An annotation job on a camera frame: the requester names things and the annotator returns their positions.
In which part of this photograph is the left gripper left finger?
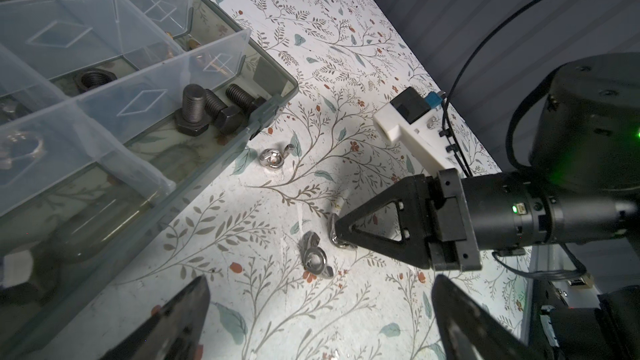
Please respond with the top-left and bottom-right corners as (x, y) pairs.
(103, 276), (210, 360)

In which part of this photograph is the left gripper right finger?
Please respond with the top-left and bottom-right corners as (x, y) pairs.
(431, 274), (541, 359)

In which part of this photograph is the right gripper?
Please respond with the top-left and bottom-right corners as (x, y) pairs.
(335, 169), (625, 272)

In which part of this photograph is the black hex bolt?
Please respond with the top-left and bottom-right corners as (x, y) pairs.
(225, 83), (266, 114)
(174, 84), (212, 137)
(205, 89), (244, 135)

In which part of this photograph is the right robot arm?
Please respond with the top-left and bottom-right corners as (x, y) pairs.
(333, 53), (639, 359)

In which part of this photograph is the floral table mat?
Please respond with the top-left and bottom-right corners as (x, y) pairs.
(29, 0), (531, 360)

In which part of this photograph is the silver hex bolt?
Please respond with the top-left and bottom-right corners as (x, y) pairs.
(1, 241), (61, 306)

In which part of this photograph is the grey compartment organizer box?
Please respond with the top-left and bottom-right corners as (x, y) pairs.
(1, 0), (298, 359)

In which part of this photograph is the black hex nut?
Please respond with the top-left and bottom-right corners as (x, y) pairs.
(73, 68), (118, 93)

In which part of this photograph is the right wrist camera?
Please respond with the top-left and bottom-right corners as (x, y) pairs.
(373, 87), (463, 176)

